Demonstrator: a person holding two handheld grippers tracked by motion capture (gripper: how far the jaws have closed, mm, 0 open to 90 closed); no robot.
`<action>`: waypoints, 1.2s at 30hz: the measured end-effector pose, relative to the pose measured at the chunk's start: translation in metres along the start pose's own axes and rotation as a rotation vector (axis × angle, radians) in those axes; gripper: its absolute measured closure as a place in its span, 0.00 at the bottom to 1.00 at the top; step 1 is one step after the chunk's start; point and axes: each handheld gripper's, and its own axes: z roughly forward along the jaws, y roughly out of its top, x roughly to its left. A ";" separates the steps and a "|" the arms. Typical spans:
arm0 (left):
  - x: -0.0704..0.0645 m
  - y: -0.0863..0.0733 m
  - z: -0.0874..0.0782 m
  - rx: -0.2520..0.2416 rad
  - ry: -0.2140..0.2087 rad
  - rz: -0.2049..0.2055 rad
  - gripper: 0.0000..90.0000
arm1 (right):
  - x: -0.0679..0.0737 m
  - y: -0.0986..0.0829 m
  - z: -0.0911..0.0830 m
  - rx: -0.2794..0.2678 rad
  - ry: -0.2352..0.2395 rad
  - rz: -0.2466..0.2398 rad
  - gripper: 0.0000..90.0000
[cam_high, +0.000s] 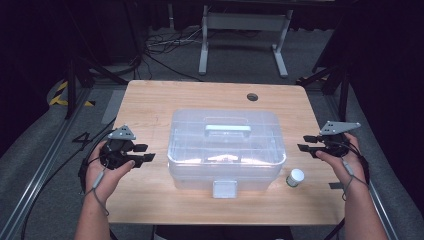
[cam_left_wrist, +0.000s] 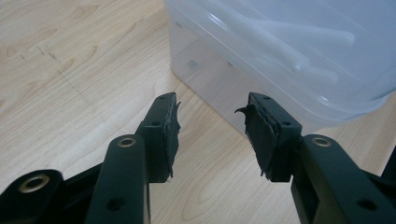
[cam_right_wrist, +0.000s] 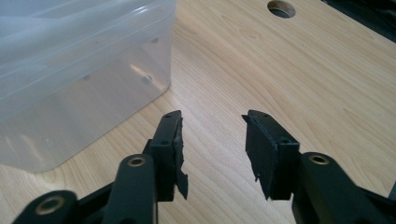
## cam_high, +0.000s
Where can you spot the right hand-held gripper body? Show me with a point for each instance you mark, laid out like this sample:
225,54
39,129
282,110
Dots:
335,145

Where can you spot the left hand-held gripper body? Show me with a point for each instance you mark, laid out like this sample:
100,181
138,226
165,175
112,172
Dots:
115,155

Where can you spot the small white green-labelled bottle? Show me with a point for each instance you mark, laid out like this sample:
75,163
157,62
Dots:
295,176

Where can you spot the clear plastic storage box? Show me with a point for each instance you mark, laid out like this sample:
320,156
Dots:
226,150

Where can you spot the person's left hand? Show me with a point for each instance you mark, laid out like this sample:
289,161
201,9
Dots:
108,180

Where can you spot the person's right hand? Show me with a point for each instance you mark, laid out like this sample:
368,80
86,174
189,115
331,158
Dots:
346,170

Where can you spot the black tape floor mark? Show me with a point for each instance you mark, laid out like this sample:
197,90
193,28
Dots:
83,138

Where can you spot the black tape strip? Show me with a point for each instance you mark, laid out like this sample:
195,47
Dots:
336,185

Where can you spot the black tripod stand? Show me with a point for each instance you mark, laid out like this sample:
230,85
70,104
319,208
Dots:
336,83
78,76

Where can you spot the yellow black floor tape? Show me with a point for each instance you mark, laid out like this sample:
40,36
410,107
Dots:
60,96

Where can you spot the person's dark clothing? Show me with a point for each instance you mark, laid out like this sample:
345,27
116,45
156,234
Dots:
223,233

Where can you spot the aluminium floor rail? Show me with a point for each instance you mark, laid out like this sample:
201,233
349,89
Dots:
383,213
40,170

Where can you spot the white metal stand frame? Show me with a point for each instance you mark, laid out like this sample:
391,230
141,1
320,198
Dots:
245,21

